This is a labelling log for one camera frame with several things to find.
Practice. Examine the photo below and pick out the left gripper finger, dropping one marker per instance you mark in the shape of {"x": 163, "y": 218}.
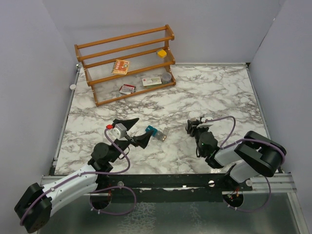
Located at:
{"x": 142, "y": 140}
{"x": 127, "y": 123}

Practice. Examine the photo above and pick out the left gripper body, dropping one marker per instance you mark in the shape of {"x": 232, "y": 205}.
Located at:
{"x": 123, "y": 144}

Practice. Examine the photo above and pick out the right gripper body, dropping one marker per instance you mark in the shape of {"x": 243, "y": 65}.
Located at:
{"x": 198, "y": 131}

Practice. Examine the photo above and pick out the blue and grey pill organizer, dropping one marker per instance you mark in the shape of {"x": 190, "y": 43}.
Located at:
{"x": 158, "y": 134}

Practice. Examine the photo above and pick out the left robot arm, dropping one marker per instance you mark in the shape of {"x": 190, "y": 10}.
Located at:
{"x": 39, "y": 203}

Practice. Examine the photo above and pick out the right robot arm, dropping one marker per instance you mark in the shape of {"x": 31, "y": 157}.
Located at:
{"x": 251, "y": 155}

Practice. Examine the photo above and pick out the red white medicine box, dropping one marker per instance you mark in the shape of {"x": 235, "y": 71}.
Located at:
{"x": 127, "y": 89}

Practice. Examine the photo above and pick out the green white medicine box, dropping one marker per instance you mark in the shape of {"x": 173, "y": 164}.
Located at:
{"x": 151, "y": 82}

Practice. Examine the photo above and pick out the clear round plastic jar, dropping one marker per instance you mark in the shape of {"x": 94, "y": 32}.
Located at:
{"x": 166, "y": 78}

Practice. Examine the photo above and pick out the wooden three-tier shelf rack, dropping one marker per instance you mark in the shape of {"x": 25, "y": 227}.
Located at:
{"x": 139, "y": 48}

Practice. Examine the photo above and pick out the orange spiral notebook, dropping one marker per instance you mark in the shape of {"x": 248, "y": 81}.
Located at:
{"x": 120, "y": 67}

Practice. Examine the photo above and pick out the yellow lidded small jar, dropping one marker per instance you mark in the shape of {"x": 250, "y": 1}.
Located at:
{"x": 161, "y": 53}

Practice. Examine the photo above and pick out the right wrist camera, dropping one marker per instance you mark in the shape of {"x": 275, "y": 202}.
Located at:
{"x": 205, "y": 122}

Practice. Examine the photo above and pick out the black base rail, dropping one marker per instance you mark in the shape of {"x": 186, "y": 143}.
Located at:
{"x": 175, "y": 187}

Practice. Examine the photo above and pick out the aluminium frame rail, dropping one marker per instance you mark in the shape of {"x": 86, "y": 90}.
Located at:
{"x": 280, "y": 183}

